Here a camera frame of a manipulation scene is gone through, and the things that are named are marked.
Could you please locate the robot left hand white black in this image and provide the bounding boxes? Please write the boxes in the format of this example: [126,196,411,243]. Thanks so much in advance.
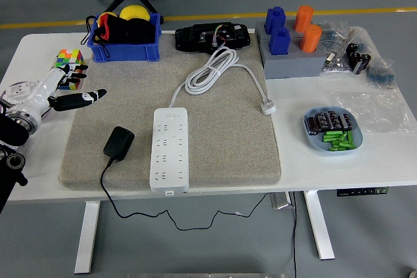
[14,63,108,121]

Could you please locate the black power adapter plug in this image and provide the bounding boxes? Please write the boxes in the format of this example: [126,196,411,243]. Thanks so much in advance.
[102,126,136,162]

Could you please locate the thin black adapter cord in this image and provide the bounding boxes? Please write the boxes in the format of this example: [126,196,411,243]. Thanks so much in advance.
[99,157,271,230]

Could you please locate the white power strip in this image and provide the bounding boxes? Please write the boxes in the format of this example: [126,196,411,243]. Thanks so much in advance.
[149,107,190,197]

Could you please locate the white three-pin plug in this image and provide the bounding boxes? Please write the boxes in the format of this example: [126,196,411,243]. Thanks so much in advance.
[259,95,278,116]

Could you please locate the colourful puzzle cube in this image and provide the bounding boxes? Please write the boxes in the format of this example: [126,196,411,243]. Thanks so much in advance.
[55,49,86,90]

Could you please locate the blue plastic bin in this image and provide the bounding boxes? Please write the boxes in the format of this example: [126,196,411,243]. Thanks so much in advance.
[88,13,163,63]

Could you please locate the small yellow ball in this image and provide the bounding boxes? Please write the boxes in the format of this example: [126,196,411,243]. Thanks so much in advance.
[97,12,119,27]

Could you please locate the black pouch red lining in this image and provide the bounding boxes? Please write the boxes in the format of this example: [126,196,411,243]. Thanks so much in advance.
[93,17,156,45]

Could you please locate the large yellow ball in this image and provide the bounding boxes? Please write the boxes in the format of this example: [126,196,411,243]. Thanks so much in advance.
[119,5,151,21]

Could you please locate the white table leg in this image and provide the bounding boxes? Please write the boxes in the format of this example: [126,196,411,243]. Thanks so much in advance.
[74,201,101,275]
[303,189,336,261]

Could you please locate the black electronic device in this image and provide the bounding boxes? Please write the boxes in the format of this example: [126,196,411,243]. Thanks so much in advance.
[175,22,252,53]

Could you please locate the grey-brown mat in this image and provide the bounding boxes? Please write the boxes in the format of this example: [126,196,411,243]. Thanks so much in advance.
[58,30,283,191]

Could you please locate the blue block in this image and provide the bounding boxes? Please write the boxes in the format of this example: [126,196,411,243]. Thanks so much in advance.
[268,26,291,56]
[264,6,287,35]

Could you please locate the grey block base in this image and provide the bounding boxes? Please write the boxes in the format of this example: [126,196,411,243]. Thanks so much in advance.
[255,20,328,79]

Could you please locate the orange cylinder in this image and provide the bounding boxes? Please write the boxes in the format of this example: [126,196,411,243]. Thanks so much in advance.
[293,5,315,33]
[299,23,323,53]

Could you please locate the black capacitor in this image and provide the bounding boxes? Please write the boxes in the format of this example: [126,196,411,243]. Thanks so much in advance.
[338,114,354,131]
[326,111,341,129]
[315,112,330,129]
[307,117,322,135]

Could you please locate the clear bag small parts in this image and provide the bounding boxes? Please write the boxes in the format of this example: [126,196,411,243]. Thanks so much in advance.
[321,48,352,74]

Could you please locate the clear bag blue resistors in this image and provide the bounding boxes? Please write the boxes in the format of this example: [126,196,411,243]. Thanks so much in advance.
[321,20,349,49]
[365,58,397,89]

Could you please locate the light blue tray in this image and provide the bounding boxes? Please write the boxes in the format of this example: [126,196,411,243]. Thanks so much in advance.
[303,105,364,156]

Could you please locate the clear bag black capacitors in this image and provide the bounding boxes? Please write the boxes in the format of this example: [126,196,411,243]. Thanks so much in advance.
[343,27,373,76]

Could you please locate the empty clear plastic bag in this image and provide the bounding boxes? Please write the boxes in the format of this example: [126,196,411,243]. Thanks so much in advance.
[328,90,416,134]

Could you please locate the black desk control panel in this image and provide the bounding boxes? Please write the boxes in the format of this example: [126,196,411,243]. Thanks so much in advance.
[336,186,389,197]

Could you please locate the white wall socket panel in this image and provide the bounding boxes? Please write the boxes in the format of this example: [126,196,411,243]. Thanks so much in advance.
[5,79,42,103]

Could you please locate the black pouch drawstring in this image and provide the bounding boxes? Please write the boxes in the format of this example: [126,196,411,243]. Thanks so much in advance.
[80,15,110,61]

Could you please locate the white power strip cable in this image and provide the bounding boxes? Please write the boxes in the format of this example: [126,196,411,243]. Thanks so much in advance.
[168,46,271,109]

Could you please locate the metal bracket under table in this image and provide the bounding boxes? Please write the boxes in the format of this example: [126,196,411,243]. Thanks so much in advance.
[270,192,296,210]

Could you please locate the black hanging cable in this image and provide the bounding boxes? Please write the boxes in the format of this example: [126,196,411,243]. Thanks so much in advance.
[291,191,298,278]

